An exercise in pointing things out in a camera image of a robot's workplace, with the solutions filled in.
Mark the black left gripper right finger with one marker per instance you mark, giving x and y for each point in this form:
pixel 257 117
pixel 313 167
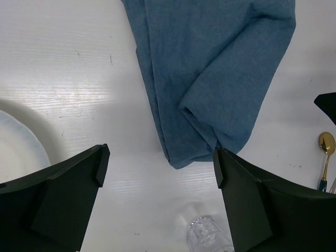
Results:
pixel 268 213

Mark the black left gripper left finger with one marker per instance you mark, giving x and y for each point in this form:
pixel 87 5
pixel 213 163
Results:
pixel 49 210

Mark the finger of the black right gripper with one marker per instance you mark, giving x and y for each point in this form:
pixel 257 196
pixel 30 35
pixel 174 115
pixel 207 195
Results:
pixel 327 103

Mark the gold spoon green handle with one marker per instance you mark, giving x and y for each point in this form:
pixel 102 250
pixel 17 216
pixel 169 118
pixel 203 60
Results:
pixel 327 145

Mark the clear drinking glass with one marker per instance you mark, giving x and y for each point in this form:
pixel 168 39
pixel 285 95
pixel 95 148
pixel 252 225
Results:
pixel 204 234

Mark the white scalloped plate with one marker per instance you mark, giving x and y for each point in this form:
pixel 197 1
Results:
pixel 29 142

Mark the blue cloth placemat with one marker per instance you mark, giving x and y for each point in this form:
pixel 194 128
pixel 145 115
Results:
pixel 206 67

